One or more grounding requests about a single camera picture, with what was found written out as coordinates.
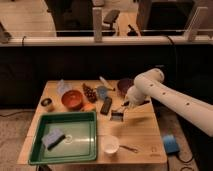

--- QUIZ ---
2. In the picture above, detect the wooden table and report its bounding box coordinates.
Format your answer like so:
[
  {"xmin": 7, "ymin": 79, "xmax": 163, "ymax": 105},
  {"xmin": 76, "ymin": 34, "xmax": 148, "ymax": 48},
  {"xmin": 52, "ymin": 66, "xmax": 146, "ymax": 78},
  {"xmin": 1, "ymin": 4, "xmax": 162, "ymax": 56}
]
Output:
[{"xmin": 18, "ymin": 81, "xmax": 167, "ymax": 165}]

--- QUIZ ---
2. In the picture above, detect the orange carrot toy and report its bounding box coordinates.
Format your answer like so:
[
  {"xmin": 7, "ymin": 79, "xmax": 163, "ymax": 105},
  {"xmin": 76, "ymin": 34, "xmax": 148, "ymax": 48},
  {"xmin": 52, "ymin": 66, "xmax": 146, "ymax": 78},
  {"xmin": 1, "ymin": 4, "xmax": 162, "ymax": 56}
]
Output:
[{"xmin": 82, "ymin": 103, "xmax": 96, "ymax": 112}]

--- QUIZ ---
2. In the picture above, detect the purple bowl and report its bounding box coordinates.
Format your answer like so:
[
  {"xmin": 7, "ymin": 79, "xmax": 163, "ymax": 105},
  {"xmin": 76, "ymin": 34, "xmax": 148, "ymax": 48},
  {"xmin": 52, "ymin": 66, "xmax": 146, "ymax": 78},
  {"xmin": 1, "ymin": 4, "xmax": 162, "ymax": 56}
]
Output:
[{"xmin": 117, "ymin": 78, "xmax": 133, "ymax": 97}]

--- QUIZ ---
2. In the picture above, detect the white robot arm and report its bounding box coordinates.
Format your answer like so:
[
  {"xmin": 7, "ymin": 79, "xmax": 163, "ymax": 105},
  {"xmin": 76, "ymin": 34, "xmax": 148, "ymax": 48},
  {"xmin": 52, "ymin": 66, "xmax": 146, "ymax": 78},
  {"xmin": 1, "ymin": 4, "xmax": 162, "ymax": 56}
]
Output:
[{"xmin": 126, "ymin": 68, "xmax": 213, "ymax": 137}]

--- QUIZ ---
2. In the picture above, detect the green plastic tray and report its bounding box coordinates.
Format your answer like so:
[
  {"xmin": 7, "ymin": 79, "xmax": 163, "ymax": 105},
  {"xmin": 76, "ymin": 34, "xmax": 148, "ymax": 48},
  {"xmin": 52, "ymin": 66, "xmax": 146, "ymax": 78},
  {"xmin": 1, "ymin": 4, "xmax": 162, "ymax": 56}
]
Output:
[{"xmin": 28, "ymin": 111, "xmax": 97, "ymax": 165}]

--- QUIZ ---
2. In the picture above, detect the metal spoon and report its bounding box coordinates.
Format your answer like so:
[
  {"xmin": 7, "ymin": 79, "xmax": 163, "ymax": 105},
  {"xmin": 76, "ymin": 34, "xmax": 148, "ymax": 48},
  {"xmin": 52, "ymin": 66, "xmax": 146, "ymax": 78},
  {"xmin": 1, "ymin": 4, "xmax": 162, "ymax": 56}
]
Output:
[{"xmin": 119, "ymin": 145, "xmax": 139, "ymax": 153}]

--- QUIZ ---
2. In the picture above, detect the black remote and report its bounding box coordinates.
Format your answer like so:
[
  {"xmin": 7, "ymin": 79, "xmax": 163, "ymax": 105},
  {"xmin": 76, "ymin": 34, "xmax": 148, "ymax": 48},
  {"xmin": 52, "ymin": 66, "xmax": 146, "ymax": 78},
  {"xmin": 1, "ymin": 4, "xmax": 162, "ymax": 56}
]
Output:
[{"xmin": 100, "ymin": 97, "xmax": 112, "ymax": 115}]

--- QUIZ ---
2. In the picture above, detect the black office chair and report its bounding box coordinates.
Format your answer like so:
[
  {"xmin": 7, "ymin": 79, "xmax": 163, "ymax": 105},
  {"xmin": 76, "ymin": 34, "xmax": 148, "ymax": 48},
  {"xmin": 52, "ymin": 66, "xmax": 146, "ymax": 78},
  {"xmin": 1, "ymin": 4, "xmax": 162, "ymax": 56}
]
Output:
[{"xmin": 102, "ymin": 10, "xmax": 120, "ymax": 36}]

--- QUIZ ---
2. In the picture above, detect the white cup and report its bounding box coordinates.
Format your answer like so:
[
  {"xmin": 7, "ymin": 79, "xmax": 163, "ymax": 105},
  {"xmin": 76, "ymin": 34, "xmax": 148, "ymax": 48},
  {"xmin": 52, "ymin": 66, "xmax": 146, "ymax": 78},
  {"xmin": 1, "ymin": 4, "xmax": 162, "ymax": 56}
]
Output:
[{"xmin": 101, "ymin": 135, "xmax": 120, "ymax": 155}]

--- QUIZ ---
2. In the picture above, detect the clear plastic bag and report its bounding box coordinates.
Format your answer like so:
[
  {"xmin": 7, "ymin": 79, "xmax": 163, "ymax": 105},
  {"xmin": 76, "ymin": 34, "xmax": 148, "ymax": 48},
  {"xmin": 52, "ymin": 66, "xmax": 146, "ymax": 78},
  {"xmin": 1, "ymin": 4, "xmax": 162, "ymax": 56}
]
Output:
[{"xmin": 56, "ymin": 80, "xmax": 70, "ymax": 96}]

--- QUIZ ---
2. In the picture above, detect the blue scoop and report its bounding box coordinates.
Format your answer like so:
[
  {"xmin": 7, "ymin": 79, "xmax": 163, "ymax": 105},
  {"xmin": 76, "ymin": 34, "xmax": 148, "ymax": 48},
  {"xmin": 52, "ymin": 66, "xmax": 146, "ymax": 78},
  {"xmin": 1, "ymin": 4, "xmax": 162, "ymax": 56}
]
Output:
[{"xmin": 96, "ymin": 86, "xmax": 108, "ymax": 100}]

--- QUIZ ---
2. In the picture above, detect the blue sponge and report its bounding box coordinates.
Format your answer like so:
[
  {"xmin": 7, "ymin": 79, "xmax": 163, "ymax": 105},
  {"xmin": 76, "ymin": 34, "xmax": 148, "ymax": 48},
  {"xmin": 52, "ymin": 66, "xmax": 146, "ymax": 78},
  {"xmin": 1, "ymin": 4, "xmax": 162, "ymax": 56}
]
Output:
[{"xmin": 42, "ymin": 128, "xmax": 65, "ymax": 150}]

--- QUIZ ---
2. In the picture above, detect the black brush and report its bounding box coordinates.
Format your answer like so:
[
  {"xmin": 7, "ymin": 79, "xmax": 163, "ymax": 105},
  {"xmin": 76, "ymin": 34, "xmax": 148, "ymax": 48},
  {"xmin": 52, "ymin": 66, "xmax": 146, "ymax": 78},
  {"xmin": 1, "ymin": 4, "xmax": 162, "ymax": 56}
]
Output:
[{"xmin": 109, "ymin": 99, "xmax": 151, "ymax": 122}]

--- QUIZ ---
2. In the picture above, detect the white tube with cap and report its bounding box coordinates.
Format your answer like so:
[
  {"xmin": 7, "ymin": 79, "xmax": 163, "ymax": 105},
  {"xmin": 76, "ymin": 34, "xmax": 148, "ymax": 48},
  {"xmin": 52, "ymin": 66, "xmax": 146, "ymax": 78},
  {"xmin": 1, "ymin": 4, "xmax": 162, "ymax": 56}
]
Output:
[{"xmin": 99, "ymin": 76, "xmax": 115, "ymax": 91}]

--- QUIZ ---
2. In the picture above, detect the orange bowl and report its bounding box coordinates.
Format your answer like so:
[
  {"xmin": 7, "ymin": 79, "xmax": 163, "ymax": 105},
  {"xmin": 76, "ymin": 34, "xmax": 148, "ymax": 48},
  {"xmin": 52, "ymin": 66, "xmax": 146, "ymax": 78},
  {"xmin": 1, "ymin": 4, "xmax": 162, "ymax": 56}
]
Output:
[{"xmin": 61, "ymin": 90, "xmax": 83, "ymax": 110}]

